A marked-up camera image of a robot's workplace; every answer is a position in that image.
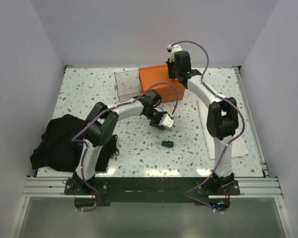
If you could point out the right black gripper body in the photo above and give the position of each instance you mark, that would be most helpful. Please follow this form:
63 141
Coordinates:
177 72

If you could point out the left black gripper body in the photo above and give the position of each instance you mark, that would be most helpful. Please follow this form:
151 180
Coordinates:
155 116

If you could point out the orange drawer box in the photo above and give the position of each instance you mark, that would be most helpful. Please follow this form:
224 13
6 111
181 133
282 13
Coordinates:
151 75

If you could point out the stubby green screwdriver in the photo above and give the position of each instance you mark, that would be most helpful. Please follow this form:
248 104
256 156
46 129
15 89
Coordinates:
167 144

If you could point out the clear plastic drawer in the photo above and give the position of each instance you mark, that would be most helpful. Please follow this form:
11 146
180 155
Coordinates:
127 84

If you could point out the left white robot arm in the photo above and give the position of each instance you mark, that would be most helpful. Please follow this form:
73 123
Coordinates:
100 124

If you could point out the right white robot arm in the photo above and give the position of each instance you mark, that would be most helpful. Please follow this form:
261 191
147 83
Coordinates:
222 116

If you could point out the white folded towel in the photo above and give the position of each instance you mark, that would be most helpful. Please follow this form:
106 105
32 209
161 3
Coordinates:
239 148

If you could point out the black cloth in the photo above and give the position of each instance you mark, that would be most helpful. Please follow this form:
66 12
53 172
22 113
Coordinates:
57 150

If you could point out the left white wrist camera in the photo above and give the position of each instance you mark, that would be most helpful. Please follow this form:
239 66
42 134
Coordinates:
167 121

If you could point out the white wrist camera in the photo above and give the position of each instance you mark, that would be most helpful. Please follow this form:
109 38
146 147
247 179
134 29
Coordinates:
167 121
172 49

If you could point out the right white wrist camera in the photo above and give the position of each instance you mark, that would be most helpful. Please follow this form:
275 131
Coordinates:
172 49

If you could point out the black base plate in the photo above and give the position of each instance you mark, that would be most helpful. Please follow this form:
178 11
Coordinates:
102 191

